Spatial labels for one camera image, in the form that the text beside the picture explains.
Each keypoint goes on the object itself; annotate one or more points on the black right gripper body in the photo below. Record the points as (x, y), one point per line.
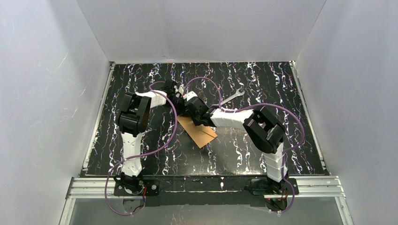
(193, 105)

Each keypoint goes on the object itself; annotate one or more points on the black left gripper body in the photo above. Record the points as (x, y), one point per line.
(180, 101)

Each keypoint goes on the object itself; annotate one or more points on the orange paper envelope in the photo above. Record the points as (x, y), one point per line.
(201, 135)

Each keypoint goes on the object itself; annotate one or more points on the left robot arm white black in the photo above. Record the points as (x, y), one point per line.
(133, 121)

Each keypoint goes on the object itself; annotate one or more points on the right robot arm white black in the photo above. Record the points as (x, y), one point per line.
(264, 129)

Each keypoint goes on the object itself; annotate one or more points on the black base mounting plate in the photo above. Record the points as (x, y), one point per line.
(160, 190)

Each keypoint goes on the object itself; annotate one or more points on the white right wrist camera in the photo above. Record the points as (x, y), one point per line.
(189, 95)

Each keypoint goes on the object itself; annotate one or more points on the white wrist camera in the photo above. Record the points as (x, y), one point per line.
(189, 95)
(179, 92)

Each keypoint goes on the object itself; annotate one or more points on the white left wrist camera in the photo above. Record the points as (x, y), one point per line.
(179, 92)

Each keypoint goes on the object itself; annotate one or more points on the aluminium front rail frame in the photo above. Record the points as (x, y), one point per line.
(310, 186)

